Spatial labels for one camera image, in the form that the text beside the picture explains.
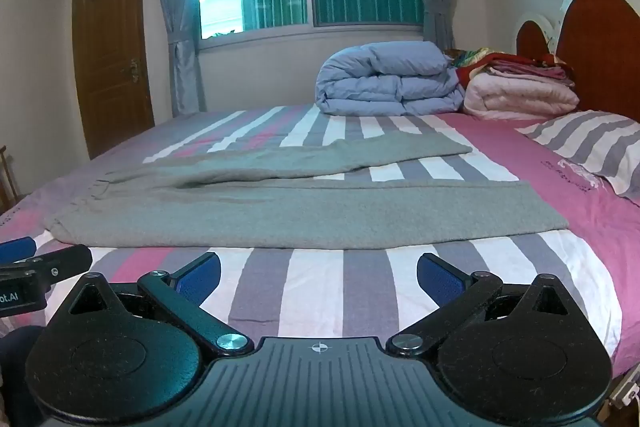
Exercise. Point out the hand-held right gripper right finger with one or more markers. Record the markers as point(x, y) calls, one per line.
point(440, 279)

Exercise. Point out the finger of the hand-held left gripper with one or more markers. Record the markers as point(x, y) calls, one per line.
point(65, 259)
point(17, 249)

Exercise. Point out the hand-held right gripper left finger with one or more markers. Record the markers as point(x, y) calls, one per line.
point(200, 279)

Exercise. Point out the grey pants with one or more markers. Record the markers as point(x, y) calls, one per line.
point(300, 207)

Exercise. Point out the person's dark trouser leg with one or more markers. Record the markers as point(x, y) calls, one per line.
point(15, 357)

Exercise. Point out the wooden chair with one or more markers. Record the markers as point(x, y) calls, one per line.
point(6, 182)

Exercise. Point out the striped pink bed sheet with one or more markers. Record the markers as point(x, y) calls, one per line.
point(320, 287)

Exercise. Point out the folded pale pink quilt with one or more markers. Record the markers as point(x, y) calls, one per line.
point(520, 99)

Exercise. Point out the striped pillow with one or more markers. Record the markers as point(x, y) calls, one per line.
point(585, 142)

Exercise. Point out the brown wooden door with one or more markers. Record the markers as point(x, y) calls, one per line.
point(112, 57)

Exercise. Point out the folded blue duvet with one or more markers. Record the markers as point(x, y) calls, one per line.
point(390, 77)

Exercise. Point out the red patterned blanket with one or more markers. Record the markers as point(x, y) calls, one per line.
point(475, 62)

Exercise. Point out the folded pink sheet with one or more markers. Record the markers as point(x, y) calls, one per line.
point(540, 71)

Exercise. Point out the red wooden headboard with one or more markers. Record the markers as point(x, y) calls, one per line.
point(600, 47)

